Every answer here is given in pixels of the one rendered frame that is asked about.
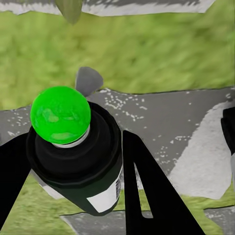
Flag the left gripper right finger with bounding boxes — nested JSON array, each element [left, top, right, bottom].
[[122, 131, 205, 235]]

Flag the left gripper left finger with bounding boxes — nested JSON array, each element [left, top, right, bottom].
[[0, 133, 31, 230]]

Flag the insectifuge atomizer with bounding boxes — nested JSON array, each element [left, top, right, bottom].
[[26, 66, 123, 217]]

